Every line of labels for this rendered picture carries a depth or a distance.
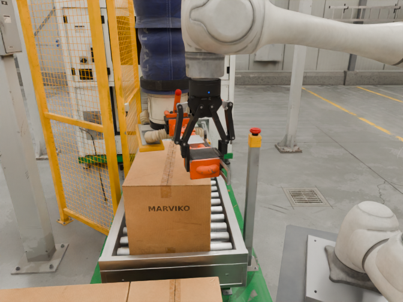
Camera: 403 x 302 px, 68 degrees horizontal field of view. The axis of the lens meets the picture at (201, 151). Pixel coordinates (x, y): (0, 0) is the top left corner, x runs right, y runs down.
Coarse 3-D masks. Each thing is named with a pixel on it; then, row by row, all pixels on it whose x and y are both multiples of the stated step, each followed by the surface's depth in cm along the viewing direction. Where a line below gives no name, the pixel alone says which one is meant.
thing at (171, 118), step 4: (164, 116) 108; (168, 116) 109; (172, 116) 110; (184, 116) 111; (188, 116) 110; (164, 120) 107; (168, 120) 103; (172, 120) 102; (184, 120) 103; (188, 120) 104; (168, 124) 103; (172, 124) 103; (184, 124) 104; (164, 128) 110; (168, 128) 106; (168, 132) 104; (172, 132) 104
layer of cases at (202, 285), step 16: (16, 288) 130; (32, 288) 130; (48, 288) 130; (64, 288) 130; (80, 288) 130; (96, 288) 130; (112, 288) 130; (128, 288) 131; (144, 288) 130; (160, 288) 130; (176, 288) 130; (192, 288) 130; (208, 288) 130
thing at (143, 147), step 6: (138, 126) 142; (138, 132) 134; (138, 138) 126; (144, 138) 125; (138, 144) 122; (144, 144) 118; (150, 144) 119; (156, 144) 119; (162, 144) 119; (144, 150) 117; (150, 150) 117; (156, 150) 118
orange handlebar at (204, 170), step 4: (164, 112) 121; (168, 112) 119; (172, 128) 103; (184, 128) 98; (192, 132) 95; (200, 144) 85; (200, 168) 71; (204, 168) 71; (208, 168) 71; (212, 168) 71; (216, 168) 72; (200, 172) 71; (204, 172) 71; (208, 172) 71; (212, 172) 71
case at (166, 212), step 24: (168, 144) 182; (144, 168) 150; (168, 168) 150; (144, 192) 135; (168, 192) 135; (192, 192) 135; (144, 216) 139; (168, 216) 140; (192, 216) 140; (144, 240) 144; (168, 240) 145; (192, 240) 145
